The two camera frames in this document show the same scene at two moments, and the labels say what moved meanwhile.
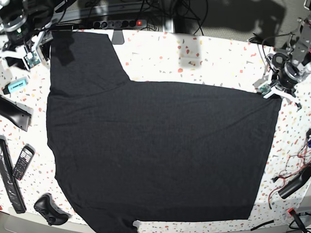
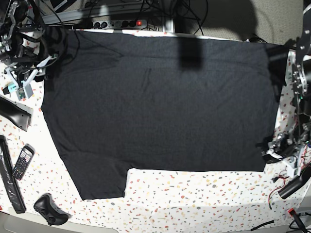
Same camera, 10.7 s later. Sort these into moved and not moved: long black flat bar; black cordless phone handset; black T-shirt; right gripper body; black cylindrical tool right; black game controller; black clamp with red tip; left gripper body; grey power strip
Moved: right gripper body; left gripper body; black T-shirt
Not moved: black clamp with red tip; grey power strip; black game controller; long black flat bar; black cordless phone handset; black cylindrical tool right
